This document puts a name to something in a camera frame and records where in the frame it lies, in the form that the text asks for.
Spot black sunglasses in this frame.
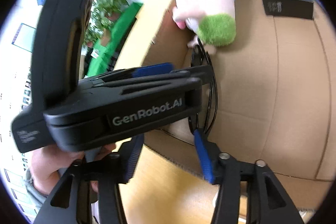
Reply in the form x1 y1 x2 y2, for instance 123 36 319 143
187 37 219 138

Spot pink blue green plush toy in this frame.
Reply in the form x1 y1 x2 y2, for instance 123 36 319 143
172 0 236 55

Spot person's left hand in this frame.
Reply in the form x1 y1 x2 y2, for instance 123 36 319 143
29 144 85 196

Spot brown cardboard box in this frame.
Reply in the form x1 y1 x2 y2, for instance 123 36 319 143
117 0 335 210

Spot large potted green plant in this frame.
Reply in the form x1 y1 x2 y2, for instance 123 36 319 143
83 0 129 45

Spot blue framed wall poster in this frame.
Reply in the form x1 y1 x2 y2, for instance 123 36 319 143
11 23 36 52

